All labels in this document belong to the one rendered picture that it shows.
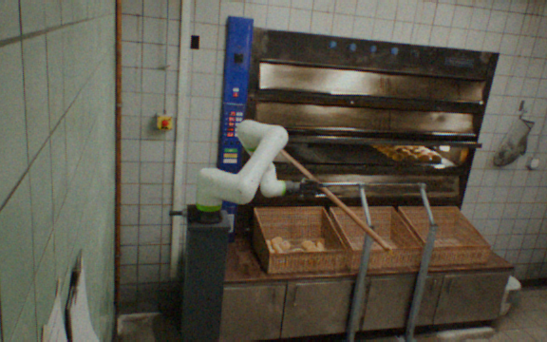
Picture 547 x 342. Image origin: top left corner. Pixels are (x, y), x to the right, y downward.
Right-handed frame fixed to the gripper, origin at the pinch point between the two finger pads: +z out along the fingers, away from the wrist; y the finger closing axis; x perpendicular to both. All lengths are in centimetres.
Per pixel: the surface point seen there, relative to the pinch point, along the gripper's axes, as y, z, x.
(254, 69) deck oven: -63, -37, -55
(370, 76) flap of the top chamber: -66, 50, -55
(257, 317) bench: 91, -32, 0
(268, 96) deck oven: -46, -25, -55
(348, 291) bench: 75, 31, 1
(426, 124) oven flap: -33, 103, -52
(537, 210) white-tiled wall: 39, 235, -50
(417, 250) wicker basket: 48, 82, -3
